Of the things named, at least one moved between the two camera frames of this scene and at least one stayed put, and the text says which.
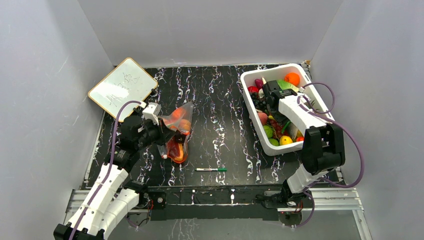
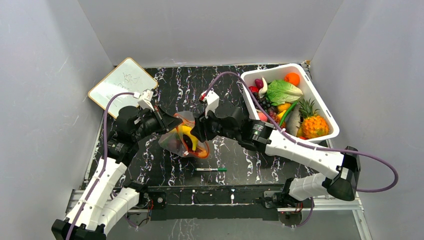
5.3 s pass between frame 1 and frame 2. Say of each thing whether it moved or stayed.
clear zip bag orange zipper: moved
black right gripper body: moved
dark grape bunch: stayed
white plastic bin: stayed
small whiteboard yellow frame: stayed
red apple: stayed
